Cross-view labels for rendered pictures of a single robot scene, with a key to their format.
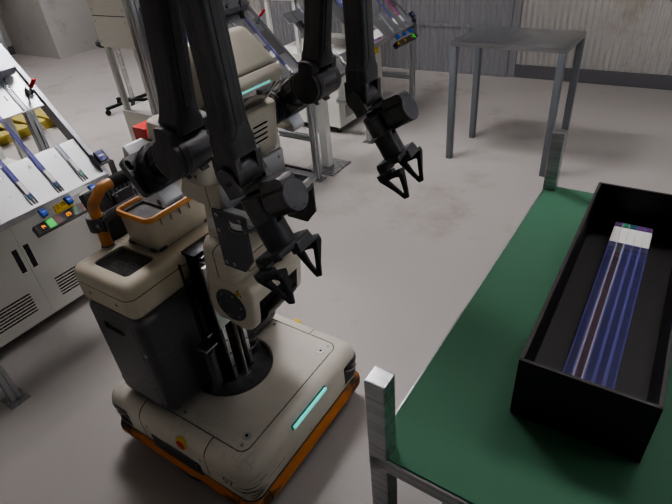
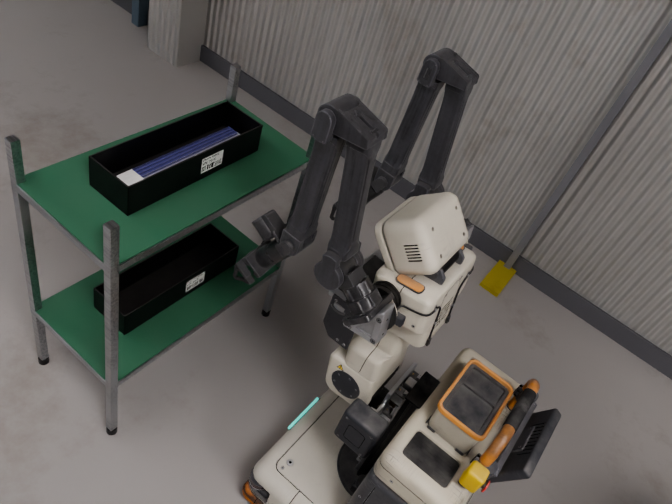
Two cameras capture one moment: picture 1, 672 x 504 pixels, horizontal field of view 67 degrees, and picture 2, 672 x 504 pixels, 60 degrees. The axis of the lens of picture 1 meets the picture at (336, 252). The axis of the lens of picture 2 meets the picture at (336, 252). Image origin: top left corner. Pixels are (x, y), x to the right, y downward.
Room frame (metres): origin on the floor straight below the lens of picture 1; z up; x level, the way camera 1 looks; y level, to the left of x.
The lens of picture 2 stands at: (2.23, -0.25, 2.22)
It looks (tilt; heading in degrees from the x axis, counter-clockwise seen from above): 43 degrees down; 167
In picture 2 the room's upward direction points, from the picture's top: 21 degrees clockwise
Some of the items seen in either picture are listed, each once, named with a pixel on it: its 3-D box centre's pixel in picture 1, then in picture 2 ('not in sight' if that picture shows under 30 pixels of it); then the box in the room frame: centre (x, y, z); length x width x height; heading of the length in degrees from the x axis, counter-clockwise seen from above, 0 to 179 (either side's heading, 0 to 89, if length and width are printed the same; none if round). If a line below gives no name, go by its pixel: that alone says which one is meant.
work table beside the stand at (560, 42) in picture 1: (510, 99); not in sight; (3.32, -1.27, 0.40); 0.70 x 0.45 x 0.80; 52
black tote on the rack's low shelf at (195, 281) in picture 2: not in sight; (170, 274); (0.66, -0.47, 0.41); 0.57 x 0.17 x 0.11; 143
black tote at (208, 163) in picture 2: (614, 290); (182, 153); (0.66, -0.47, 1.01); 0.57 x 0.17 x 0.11; 144
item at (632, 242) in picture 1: (611, 302); (181, 159); (0.66, -0.47, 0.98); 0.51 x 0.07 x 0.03; 144
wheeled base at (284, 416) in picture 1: (239, 387); (365, 482); (1.27, 0.40, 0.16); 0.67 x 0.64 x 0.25; 54
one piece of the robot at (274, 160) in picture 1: (264, 205); (370, 295); (1.10, 0.16, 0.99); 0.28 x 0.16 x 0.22; 144
